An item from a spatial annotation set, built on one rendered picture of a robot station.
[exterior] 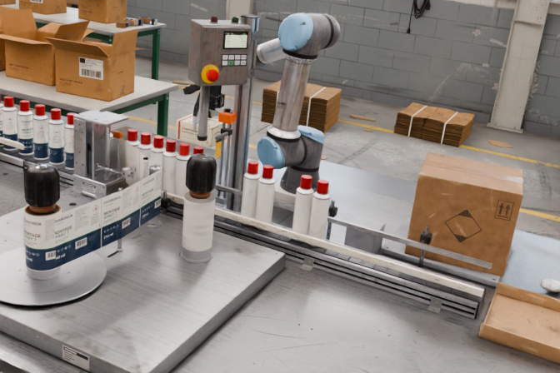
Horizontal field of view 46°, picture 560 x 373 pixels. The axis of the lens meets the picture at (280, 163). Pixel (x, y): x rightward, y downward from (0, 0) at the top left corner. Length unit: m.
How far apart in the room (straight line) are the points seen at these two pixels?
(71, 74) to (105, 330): 2.41
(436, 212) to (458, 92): 5.35
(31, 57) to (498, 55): 4.78
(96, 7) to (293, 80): 4.30
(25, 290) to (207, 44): 0.87
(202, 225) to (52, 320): 0.46
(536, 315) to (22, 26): 3.32
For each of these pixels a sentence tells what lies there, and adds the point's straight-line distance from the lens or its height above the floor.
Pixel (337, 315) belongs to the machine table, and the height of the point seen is 0.83.
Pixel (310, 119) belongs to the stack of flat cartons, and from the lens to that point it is 6.13.
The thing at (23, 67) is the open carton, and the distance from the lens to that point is 4.14.
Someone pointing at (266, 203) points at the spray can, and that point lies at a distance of 2.02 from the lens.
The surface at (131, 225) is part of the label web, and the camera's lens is 1.92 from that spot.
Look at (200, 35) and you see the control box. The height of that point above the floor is 1.44.
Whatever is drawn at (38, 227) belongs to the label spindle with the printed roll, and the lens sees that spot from 1.70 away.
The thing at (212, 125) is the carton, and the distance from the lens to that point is 2.57.
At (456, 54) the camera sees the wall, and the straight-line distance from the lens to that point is 7.30.
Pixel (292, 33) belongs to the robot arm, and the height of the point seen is 1.46.
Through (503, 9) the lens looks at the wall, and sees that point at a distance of 7.19.
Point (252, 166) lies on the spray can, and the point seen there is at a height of 1.08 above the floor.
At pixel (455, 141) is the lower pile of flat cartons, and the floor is 0.05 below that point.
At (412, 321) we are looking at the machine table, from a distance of 1.83.
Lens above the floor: 1.78
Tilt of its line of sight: 20 degrees down
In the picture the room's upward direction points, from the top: 6 degrees clockwise
